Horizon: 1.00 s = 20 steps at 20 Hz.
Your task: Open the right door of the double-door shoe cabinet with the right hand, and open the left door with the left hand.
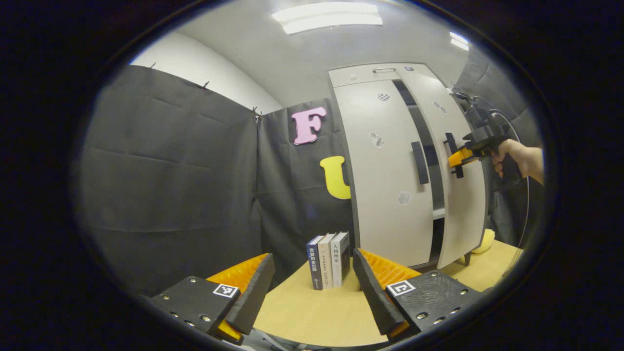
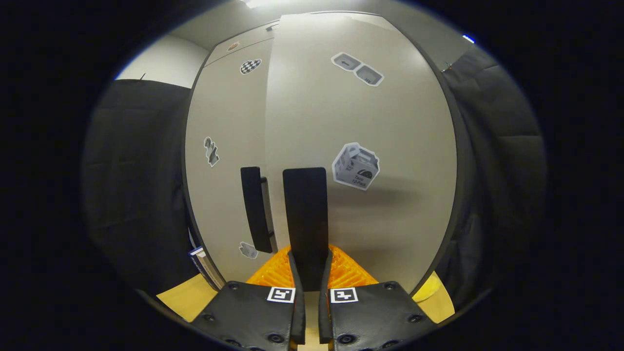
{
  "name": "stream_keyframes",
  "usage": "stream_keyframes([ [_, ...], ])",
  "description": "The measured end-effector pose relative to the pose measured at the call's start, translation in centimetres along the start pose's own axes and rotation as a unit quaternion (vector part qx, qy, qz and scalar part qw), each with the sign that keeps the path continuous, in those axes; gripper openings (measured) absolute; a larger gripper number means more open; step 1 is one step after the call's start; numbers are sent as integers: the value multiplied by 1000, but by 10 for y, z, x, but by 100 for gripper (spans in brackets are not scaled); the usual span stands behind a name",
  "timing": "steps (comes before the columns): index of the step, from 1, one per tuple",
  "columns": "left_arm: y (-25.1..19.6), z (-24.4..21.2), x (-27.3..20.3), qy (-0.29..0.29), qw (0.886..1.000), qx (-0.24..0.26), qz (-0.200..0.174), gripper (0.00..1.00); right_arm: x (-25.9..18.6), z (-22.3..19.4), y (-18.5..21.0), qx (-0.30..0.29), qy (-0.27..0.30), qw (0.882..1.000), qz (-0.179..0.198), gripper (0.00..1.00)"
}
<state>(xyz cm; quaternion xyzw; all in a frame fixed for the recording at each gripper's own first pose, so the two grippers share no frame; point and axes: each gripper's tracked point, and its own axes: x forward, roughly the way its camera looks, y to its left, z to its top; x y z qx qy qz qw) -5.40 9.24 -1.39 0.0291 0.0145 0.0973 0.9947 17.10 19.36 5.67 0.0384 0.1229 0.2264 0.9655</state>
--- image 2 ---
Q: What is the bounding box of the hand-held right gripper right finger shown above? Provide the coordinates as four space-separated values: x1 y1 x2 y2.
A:
318 245 437 351

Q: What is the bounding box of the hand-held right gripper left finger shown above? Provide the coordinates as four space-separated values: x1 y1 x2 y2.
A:
189 245 307 351

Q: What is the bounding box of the black door handle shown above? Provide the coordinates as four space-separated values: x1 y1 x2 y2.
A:
240 166 274 254
283 167 330 292

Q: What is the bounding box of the grey cabinet door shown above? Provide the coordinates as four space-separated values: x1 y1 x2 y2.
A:
263 12 459 295
184 38 278 283

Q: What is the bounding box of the grey double-door shoe cabinet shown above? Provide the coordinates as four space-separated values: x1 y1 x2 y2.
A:
180 10 466 295

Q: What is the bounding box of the pale yellow object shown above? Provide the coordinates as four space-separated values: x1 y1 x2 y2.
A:
413 272 441 302

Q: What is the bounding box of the dark blue book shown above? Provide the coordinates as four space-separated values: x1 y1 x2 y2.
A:
189 247 220 292

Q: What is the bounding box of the black backdrop cloth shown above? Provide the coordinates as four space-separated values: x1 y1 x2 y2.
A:
80 46 549 312

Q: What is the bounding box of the long ceiling light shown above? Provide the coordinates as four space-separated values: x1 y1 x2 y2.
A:
241 0 293 9

